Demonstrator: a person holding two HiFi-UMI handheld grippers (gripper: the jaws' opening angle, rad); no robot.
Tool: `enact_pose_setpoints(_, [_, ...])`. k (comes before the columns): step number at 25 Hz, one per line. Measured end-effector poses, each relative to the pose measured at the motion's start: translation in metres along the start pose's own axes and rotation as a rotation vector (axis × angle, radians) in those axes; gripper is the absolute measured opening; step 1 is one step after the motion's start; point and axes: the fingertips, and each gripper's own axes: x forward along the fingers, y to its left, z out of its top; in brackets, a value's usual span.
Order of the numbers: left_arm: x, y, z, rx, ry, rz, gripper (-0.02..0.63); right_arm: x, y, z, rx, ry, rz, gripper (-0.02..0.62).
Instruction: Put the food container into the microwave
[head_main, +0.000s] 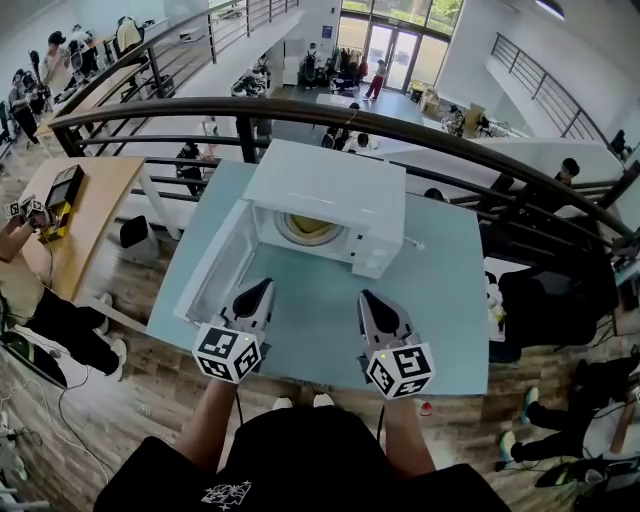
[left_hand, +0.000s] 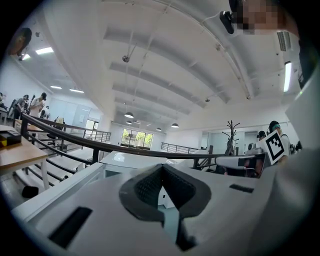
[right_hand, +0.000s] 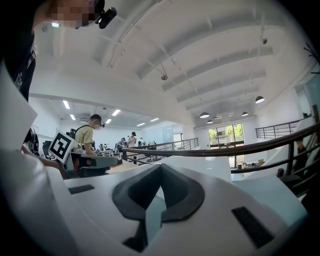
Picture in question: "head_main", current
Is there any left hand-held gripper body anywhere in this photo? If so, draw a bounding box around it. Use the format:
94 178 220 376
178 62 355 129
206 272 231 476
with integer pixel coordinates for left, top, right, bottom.
191 278 274 385

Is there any glass microwave turntable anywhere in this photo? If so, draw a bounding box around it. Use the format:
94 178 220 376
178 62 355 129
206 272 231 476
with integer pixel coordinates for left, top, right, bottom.
273 209 347 249

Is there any glass entrance door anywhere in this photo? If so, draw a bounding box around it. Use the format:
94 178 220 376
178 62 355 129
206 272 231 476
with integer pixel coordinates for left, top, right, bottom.
366 23 422 94

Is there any person's right forearm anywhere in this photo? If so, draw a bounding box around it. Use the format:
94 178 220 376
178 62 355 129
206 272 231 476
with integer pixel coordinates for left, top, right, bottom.
381 394 437 479

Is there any white floor cable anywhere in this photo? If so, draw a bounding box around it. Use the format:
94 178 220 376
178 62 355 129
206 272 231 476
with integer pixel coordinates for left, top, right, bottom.
0 377 117 484

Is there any wooden desk with white legs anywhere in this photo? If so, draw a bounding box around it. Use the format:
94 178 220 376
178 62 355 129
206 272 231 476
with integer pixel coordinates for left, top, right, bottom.
19 155 184 331

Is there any black flat box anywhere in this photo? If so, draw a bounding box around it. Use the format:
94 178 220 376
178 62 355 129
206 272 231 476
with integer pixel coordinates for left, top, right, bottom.
44 164 85 209

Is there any white and black bin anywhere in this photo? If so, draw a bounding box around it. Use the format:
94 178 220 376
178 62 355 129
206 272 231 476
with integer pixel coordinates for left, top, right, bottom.
118 214 160 262

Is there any person's black t-shirt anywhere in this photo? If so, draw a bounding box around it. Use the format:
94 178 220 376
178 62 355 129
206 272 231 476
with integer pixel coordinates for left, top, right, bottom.
92 404 512 512

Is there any black office chair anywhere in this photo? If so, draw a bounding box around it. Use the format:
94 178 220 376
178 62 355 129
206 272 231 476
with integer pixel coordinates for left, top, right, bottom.
497 267 620 352

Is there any person's left forearm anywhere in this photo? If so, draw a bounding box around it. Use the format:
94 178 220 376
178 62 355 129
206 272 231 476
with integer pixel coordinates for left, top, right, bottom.
174 377 242 474

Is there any yellow and black box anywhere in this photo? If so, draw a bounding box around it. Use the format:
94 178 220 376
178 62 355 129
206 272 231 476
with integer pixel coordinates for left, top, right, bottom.
38 201 74 242

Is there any dark wall handrail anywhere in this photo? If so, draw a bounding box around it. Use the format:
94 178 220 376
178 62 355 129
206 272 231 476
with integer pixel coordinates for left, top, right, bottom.
490 31 604 144

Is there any white microwave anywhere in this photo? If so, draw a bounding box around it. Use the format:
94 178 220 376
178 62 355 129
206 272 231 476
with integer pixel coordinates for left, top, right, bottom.
172 138 407 329

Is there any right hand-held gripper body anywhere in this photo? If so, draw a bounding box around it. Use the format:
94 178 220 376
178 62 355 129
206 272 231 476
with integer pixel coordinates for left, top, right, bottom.
355 293 437 401

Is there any dark curved metal railing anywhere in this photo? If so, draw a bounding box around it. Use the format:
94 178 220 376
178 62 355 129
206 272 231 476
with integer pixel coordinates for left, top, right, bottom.
48 96 640 261

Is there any yellow food container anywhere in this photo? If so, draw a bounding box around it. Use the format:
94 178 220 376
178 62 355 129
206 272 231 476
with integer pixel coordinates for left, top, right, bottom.
283 213 342 241

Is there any dark straight metal railing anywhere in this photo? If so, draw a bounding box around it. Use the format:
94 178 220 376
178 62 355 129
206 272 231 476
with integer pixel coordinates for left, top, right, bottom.
64 0 301 114

